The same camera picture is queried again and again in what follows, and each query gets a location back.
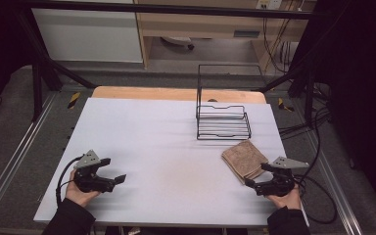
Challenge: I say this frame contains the black curtain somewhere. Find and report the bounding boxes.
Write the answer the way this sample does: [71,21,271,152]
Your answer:
[292,0,376,223]
[0,0,37,121]

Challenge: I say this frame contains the yellow black floor tape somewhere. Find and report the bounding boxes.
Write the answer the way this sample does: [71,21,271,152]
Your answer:
[277,97,295,113]
[67,91,81,110]

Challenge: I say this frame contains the bundle of black floor cables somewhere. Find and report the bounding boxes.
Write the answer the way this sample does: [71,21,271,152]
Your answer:
[277,109,332,140]

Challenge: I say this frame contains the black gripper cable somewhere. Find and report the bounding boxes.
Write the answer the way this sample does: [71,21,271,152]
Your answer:
[292,107,339,226]
[55,156,84,208]

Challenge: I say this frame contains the brown cloth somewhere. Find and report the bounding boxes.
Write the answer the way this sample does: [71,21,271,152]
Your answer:
[220,139,270,185]

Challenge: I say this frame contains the white wall power outlet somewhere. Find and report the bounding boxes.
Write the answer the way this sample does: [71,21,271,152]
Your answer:
[255,0,283,10]

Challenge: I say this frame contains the black wire rack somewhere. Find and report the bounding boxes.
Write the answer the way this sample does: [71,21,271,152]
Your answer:
[195,64,264,141]

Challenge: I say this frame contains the person's right hand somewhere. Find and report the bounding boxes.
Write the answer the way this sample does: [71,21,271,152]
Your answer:
[266,183,304,211]

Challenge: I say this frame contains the person's left hand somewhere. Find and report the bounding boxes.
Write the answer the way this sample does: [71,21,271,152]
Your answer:
[64,169,101,209]

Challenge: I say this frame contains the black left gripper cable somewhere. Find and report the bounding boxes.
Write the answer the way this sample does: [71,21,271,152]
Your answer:
[55,156,84,208]

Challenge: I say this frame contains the aluminium floor rail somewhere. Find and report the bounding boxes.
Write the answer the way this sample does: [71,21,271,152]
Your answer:
[302,128,365,235]
[0,92,58,223]

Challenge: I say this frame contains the black metal frame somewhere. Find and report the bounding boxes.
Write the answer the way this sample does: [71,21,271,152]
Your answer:
[13,0,327,123]

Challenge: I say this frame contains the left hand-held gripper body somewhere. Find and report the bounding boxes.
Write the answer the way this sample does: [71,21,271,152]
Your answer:
[72,149,117,194]

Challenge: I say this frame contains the wooden desk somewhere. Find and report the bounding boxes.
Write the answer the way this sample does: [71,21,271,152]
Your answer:
[133,0,317,70]

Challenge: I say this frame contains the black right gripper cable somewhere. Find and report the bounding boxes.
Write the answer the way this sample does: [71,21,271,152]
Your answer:
[292,107,339,226]

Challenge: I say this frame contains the office chair base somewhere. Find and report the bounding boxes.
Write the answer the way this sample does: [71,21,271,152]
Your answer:
[160,35,196,51]

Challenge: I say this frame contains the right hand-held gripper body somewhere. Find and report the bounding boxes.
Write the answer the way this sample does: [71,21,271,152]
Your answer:
[254,156,310,198]

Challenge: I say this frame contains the hanging black and yellow cables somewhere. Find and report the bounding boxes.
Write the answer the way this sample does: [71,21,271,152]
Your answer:
[261,0,306,74]

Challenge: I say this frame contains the white cabinet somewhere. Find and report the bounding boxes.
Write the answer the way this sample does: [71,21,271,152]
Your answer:
[30,0,144,64]

